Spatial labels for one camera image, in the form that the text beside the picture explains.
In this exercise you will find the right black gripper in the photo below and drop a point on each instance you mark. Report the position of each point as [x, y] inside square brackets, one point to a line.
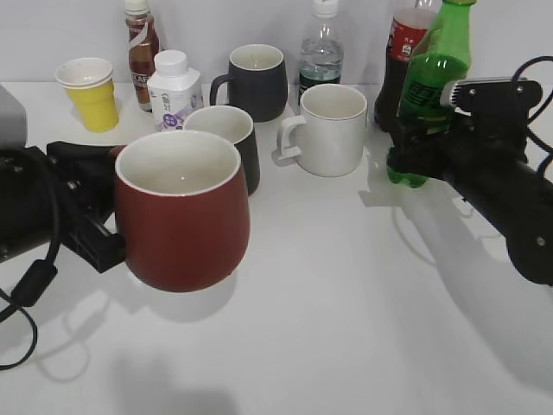
[482, 158]

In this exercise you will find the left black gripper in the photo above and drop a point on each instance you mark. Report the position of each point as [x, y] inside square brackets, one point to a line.
[83, 177]

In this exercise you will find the red ceramic mug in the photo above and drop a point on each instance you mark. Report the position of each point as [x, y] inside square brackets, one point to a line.
[181, 205]

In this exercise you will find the green soda bottle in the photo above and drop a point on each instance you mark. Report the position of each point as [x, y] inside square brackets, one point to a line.
[442, 55]

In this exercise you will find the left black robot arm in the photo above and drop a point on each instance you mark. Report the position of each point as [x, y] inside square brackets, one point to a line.
[6, 202]

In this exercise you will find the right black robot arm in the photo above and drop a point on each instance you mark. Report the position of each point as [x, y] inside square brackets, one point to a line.
[527, 227]

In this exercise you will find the yellow paper cup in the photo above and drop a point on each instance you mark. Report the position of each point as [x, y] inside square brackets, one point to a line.
[89, 85]

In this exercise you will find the white ceramic mug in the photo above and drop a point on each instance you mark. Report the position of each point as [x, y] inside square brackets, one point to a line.
[326, 137]

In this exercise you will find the cola bottle red label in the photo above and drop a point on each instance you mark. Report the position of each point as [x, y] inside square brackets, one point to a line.
[408, 26]

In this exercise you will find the clear water bottle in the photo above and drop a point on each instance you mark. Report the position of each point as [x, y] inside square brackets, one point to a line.
[322, 52]

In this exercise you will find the white yogurt drink bottle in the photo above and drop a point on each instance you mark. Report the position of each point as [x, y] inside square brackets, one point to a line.
[174, 90]

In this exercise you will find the black front ceramic mug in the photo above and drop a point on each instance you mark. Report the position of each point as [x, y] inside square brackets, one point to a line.
[237, 127]

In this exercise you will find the brown coffee drink bottle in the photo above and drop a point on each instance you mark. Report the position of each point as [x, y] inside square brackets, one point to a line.
[143, 46]

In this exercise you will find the dark grey rear mug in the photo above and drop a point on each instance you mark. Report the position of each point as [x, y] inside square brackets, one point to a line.
[256, 82]

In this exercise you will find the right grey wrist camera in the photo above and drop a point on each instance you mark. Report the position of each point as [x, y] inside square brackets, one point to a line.
[491, 95]

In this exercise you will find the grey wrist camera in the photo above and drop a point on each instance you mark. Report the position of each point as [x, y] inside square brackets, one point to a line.
[13, 121]
[491, 95]

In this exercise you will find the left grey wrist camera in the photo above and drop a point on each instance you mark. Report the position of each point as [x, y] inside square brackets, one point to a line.
[13, 121]

